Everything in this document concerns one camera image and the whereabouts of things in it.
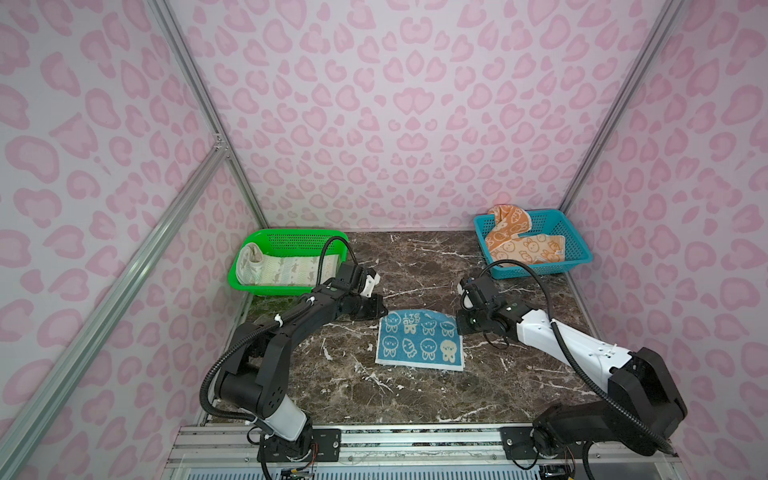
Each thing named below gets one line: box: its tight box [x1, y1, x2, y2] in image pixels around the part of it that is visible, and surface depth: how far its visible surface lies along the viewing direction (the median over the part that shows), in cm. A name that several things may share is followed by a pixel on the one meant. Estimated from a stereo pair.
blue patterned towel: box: [375, 309, 464, 371], surface depth 90 cm
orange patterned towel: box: [485, 204, 566, 266], surface depth 115 cm
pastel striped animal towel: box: [236, 242, 337, 286], surface depth 105 cm
